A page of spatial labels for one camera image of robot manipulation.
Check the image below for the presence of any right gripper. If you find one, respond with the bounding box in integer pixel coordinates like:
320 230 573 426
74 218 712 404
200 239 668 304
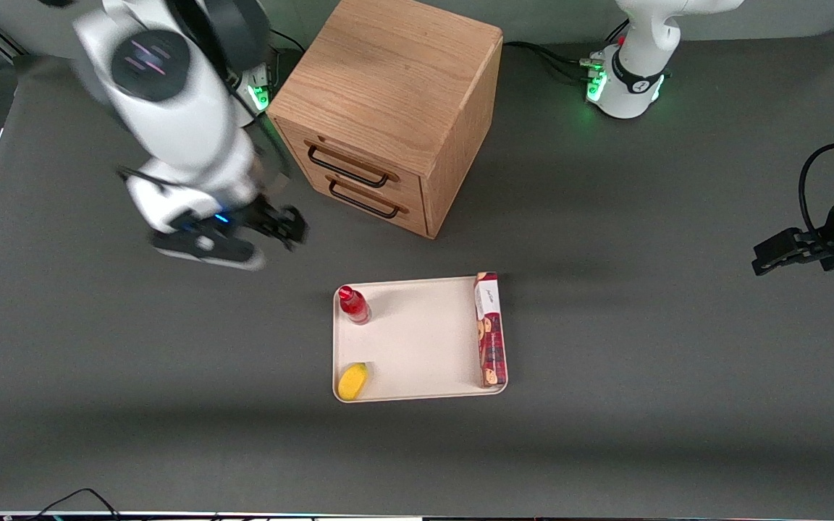
171 194 309 252

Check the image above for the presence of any red coke bottle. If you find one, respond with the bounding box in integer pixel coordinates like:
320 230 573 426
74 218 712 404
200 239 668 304
337 285 372 326

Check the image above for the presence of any beige plastic tray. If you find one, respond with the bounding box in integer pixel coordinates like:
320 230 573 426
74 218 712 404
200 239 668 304
332 276 509 403

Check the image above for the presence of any wooden two-drawer cabinet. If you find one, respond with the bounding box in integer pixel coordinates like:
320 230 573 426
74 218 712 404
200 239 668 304
266 0 504 240

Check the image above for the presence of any yellow lemon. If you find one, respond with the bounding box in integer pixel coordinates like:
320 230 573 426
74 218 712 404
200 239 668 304
337 363 370 402

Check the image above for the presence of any red cookie box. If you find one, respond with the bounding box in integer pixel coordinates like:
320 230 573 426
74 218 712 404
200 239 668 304
474 271 508 389

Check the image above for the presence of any black drawer handle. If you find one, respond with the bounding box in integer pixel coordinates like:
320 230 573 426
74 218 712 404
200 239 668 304
328 177 400 220
306 142 391 189

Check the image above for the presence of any black right arm base cable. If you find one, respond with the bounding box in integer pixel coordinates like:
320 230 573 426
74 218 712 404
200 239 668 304
269 27 307 56

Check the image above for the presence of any black arm base cable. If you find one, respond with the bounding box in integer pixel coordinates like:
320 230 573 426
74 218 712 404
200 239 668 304
502 20 631 82
269 27 307 56

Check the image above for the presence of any black left arm base cable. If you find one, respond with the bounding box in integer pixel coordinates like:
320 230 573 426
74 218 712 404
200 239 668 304
502 20 631 82

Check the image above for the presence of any black thin table-edge cable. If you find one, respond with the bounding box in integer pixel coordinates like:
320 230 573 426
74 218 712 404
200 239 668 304
22 488 122 521

